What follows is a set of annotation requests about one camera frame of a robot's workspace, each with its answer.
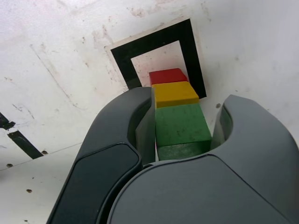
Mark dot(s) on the red cube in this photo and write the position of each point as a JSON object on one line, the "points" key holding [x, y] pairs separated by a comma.
{"points": [[167, 76]]}

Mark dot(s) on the green cube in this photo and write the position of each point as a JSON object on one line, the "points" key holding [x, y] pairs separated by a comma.
{"points": [[180, 126]]}

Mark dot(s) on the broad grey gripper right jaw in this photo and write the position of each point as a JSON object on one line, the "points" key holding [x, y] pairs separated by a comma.
{"points": [[222, 186]]}

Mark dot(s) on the black tape square outline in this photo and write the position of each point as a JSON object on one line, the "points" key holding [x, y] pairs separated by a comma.
{"points": [[151, 40]]}

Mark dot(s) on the black tape strip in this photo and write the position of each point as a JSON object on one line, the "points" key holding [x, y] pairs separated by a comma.
{"points": [[23, 144]]}

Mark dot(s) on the yellow cube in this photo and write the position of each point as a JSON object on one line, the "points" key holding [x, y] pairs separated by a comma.
{"points": [[175, 94]]}

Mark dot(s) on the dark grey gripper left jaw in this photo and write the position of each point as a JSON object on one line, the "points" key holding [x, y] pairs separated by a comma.
{"points": [[105, 151]]}

